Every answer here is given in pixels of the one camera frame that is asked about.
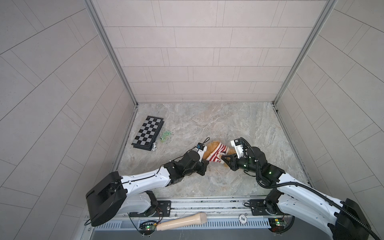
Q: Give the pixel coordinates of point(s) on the knitted american flag sweater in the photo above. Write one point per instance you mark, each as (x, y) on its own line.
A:
(217, 152)

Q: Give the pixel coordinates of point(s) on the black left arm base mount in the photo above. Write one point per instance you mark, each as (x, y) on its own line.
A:
(159, 207)

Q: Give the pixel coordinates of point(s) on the tan plush teddy bear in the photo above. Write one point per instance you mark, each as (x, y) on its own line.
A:
(209, 147)

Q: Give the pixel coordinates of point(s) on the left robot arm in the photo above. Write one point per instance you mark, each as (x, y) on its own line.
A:
(117, 195)

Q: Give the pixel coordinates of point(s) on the green circuit board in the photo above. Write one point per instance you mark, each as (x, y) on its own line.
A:
(277, 225)
(148, 227)

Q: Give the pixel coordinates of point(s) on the left green circuit board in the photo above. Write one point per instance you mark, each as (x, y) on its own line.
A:
(148, 227)

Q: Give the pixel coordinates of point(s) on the clear bag of green bricks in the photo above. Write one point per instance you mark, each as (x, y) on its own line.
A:
(165, 136)

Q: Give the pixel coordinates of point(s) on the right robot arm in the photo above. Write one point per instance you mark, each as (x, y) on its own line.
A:
(341, 220)

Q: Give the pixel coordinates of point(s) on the right green circuit board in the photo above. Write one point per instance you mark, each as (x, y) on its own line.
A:
(277, 225)

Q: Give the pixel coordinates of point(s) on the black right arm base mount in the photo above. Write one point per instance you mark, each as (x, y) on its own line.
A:
(264, 205)

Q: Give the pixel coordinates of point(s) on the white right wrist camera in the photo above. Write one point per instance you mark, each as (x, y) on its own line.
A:
(240, 147)

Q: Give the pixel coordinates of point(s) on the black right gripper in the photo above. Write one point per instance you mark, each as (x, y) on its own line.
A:
(233, 161)

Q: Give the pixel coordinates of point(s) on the folded black white chessboard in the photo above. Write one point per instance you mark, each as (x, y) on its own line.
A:
(148, 133)

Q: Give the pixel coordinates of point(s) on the beige cylindrical handle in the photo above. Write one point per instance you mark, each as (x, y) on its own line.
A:
(197, 219)

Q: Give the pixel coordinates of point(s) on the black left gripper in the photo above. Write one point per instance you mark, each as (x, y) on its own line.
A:
(203, 166)

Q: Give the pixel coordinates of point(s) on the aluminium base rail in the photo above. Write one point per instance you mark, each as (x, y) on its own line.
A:
(222, 214)

